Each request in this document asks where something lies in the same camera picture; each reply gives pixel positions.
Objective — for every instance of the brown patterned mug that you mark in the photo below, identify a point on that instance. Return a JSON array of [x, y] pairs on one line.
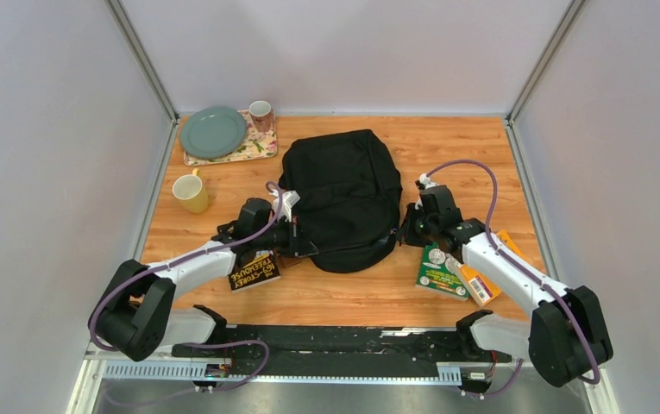
[[261, 113]]

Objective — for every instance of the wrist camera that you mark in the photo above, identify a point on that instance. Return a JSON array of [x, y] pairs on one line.
[[287, 201], [424, 182]]

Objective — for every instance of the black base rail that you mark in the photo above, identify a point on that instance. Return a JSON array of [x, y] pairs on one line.
[[320, 353]]

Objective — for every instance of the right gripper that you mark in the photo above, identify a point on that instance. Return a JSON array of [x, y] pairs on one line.
[[405, 235]]

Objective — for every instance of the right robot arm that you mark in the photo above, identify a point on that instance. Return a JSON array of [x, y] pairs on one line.
[[566, 334]]

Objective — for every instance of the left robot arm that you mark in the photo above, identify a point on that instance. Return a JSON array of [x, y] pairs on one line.
[[135, 315]]

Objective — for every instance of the grey-green plate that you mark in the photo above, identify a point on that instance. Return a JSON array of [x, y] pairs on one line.
[[213, 132]]

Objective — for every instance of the floral tray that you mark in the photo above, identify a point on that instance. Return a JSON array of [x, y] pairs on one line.
[[255, 146]]

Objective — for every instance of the yellow mug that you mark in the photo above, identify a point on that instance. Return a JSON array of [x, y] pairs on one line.
[[190, 192]]

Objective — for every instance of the orange book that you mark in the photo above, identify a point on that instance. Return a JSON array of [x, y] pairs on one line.
[[480, 288]]

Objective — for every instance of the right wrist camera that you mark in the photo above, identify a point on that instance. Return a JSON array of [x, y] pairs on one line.
[[424, 182]]

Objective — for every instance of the green coin book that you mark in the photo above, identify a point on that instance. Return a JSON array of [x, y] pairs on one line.
[[437, 272]]

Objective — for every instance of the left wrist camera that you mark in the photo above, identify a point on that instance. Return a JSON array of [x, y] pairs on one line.
[[287, 201]]

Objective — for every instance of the Treehouse storey book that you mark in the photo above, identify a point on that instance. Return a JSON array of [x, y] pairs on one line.
[[261, 270]]

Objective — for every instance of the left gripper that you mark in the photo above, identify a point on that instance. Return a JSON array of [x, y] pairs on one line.
[[297, 242]]

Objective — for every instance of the black backpack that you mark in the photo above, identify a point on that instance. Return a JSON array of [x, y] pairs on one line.
[[349, 195]]

